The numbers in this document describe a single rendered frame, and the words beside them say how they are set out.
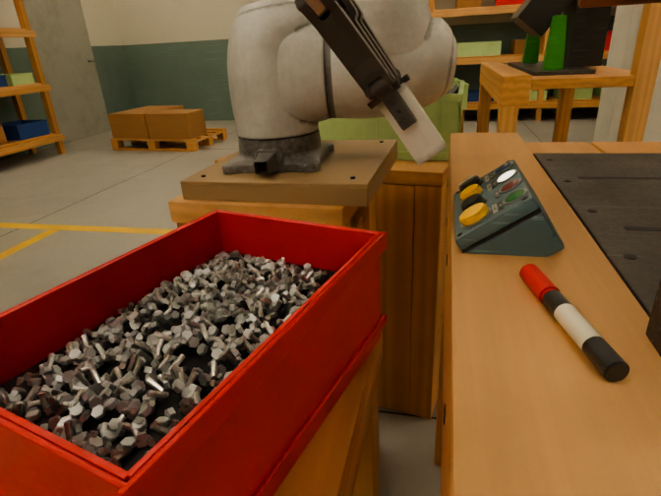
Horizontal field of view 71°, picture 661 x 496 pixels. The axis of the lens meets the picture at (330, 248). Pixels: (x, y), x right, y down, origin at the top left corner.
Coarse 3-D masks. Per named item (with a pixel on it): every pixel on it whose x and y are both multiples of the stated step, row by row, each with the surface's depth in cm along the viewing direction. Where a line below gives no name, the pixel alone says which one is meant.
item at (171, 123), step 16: (128, 112) 569; (144, 112) 561; (160, 112) 552; (176, 112) 544; (192, 112) 544; (112, 128) 574; (128, 128) 566; (144, 128) 558; (160, 128) 550; (176, 128) 544; (192, 128) 546; (208, 128) 616; (224, 128) 609; (112, 144) 581; (144, 144) 608; (160, 144) 600; (176, 144) 593; (192, 144) 546; (208, 144) 579
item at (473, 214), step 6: (480, 204) 44; (468, 210) 45; (474, 210) 44; (480, 210) 43; (486, 210) 43; (462, 216) 44; (468, 216) 44; (474, 216) 43; (480, 216) 43; (462, 222) 44; (468, 222) 44
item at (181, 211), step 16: (176, 208) 81; (192, 208) 80; (208, 208) 79; (224, 208) 79; (240, 208) 78; (256, 208) 77; (272, 208) 76; (288, 208) 75; (304, 208) 75; (320, 208) 74; (336, 208) 73; (352, 208) 80; (336, 224) 74
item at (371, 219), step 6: (372, 204) 100; (360, 210) 98; (366, 210) 98; (372, 210) 101; (354, 216) 99; (360, 216) 99; (366, 216) 99; (372, 216) 101; (180, 222) 83; (186, 222) 83; (348, 222) 80; (354, 222) 96; (360, 222) 97; (366, 222) 99; (372, 222) 102; (360, 228) 97; (366, 228) 100; (372, 228) 102
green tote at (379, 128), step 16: (448, 96) 116; (432, 112) 119; (448, 112) 118; (320, 128) 128; (336, 128) 127; (352, 128) 126; (368, 128) 125; (384, 128) 123; (448, 128) 119; (400, 144) 124; (448, 144) 121
